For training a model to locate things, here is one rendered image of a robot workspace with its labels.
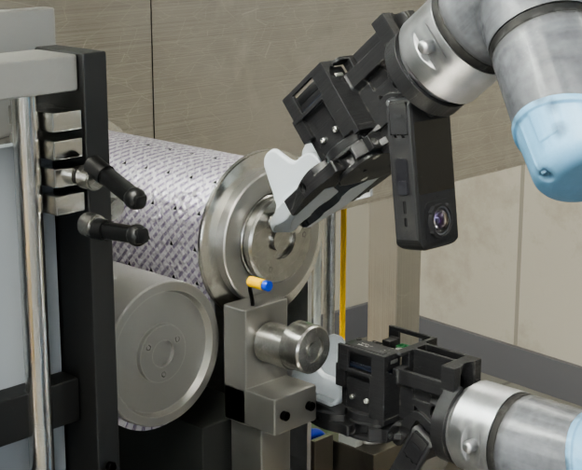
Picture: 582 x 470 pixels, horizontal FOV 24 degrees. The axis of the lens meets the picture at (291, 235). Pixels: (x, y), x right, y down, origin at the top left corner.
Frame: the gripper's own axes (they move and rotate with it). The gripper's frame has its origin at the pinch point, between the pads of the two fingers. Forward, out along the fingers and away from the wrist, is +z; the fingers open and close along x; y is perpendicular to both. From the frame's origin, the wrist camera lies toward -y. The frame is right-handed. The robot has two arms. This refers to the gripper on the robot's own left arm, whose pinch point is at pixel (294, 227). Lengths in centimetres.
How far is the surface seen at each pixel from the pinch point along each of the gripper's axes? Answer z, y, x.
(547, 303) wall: 176, 19, -267
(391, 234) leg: 57, 16, -78
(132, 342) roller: 8.4, -3.0, 13.6
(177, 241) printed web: 7.6, 4.1, 5.3
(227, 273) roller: 5.1, -0.6, 4.3
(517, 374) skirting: 199, 6, -266
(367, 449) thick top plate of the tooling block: 16.5, -17.1, -11.5
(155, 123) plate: 27.0, 25.3, -16.7
